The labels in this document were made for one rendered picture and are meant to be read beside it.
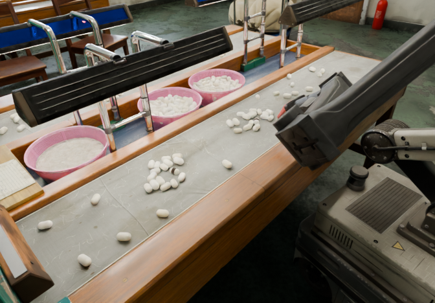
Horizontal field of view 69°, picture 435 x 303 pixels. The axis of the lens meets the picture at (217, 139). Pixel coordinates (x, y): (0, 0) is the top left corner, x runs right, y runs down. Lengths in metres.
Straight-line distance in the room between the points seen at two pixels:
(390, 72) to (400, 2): 5.05
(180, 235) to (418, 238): 0.81
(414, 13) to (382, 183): 4.25
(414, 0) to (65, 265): 5.27
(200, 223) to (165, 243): 0.10
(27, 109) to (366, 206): 1.14
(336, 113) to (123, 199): 0.65
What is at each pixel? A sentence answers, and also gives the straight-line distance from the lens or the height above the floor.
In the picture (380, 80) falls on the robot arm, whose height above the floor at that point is 1.18.
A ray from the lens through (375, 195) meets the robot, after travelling 1.41.
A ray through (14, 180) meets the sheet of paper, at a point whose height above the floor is 0.78.
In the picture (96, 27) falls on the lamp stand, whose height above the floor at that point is 1.09.
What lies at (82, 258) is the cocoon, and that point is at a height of 0.76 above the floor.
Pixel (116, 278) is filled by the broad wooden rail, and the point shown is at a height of 0.76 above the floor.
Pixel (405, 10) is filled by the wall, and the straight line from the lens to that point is 5.56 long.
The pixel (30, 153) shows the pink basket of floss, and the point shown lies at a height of 0.75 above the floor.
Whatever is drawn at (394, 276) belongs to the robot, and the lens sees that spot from 1.27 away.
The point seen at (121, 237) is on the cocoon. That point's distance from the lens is 0.84.
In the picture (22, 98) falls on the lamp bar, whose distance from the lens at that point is 0.76.
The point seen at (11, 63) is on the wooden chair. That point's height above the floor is 0.46.
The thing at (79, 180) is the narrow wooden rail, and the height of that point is 0.76.
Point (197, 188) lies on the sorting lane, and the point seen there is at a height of 0.74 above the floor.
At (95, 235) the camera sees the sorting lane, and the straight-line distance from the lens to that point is 0.89.
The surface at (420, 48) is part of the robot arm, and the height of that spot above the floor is 1.22.
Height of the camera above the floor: 1.38
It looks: 34 degrees down
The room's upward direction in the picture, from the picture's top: 2 degrees counter-clockwise
